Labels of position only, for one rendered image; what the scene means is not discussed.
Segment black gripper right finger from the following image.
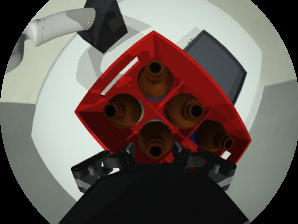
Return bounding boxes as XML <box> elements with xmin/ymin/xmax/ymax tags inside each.
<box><xmin>166</xmin><ymin>142</ymin><xmax>237</xmax><ymax>191</ymax></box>

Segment red crate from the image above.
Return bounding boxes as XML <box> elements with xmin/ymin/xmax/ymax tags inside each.
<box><xmin>74</xmin><ymin>30</ymin><xmax>251</xmax><ymax>164</ymax></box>

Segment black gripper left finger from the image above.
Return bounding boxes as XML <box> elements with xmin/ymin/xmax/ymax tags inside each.
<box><xmin>71</xmin><ymin>143</ymin><xmax>143</xmax><ymax>193</ymax></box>

